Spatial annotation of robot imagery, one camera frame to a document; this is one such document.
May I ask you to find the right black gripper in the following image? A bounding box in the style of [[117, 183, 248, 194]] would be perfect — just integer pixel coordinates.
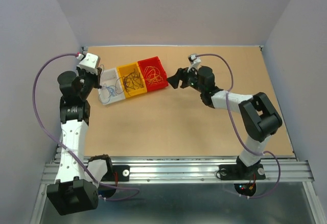
[[165, 64, 204, 93]]

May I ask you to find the dark purple thin wire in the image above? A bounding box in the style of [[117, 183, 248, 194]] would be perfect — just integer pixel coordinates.
[[114, 68, 145, 94]]

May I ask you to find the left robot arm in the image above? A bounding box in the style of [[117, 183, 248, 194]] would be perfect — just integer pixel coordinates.
[[46, 67, 114, 216]]

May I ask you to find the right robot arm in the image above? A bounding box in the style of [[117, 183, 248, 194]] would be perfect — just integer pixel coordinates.
[[167, 66, 283, 181]]

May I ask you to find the red plastic bin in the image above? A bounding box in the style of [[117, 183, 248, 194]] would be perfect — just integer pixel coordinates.
[[137, 56, 168, 92]]

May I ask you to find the white plastic bin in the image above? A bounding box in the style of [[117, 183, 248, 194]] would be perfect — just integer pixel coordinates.
[[98, 68, 126, 106]]

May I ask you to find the yellow plastic bin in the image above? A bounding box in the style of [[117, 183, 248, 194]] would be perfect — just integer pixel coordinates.
[[117, 62, 147, 98]]

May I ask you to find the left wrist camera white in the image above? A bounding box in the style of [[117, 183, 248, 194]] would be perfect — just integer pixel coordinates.
[[77, 53, 101, 75]]

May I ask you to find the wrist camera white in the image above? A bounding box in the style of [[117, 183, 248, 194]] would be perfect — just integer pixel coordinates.
[[187, 54, 201, 72], [77, 53, 101, 75]]

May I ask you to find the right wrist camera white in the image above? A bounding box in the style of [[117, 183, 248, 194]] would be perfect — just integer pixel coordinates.
[[187, 54, 201, 72]]

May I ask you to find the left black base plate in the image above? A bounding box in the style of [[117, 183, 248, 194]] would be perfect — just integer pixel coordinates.
[[102, 165, 130, 182]]

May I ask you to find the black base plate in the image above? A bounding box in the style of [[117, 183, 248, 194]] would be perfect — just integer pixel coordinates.
[[218, 164, 266, 181], [102, 165, 130, 182]]

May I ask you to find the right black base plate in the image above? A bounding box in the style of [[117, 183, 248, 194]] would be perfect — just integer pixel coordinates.
[[218, 164, 266, 181]]

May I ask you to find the aluminium rail frame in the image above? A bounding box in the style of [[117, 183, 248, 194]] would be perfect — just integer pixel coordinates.
[[29, 45, 321, 224]]

